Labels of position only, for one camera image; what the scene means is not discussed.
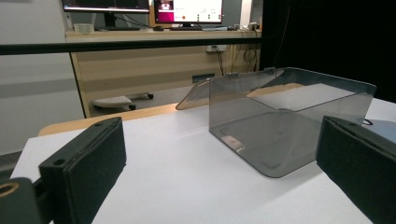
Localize white wall power socket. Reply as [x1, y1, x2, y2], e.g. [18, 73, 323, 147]
[205, 44, 229, 53]

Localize bright-screen computer monitor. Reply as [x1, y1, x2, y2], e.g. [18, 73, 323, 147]
[153, 0, 224, 28]

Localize coiled desk cables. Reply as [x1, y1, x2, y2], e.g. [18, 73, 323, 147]
[232, 31, 261, 73]

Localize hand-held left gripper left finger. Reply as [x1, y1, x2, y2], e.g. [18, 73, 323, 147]
[38, 117, 127, 224]

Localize transparent grey lidded plastic box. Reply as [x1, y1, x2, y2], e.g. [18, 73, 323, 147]
[175, 66, 377, 179]

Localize light wooden desk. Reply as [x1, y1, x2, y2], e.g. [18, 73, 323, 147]
[64, 27, 263, 119]

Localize black horizontal frame bar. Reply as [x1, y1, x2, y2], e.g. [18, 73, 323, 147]
[0, 36, 263, 57]

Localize black curtain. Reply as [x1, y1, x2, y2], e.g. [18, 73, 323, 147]
[260, 0, 396, 104]

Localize white wheeled chair base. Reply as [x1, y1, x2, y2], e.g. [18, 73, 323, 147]
[91, 91, 155, 112]

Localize white round container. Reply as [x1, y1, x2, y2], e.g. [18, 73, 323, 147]
[73, 22, 95, 35]

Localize dark-screen computer monitor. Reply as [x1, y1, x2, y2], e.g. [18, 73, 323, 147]
[61, 0, 151, 28]

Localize black power cable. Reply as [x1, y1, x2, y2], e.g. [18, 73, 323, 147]
[213, 46, 226, 77]

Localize white cabinet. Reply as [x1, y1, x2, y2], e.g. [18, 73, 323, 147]
[0, 0, 86, 155]

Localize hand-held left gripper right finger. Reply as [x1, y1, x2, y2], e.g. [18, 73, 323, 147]
[315, 115, 396, 224]

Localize black keyboard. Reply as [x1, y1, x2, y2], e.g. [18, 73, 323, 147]
[169, 25, 204, 32]
[95, 26, 142, 32]

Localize white table cover board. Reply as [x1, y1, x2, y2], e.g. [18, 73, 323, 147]
[10, 97, 396, 224]

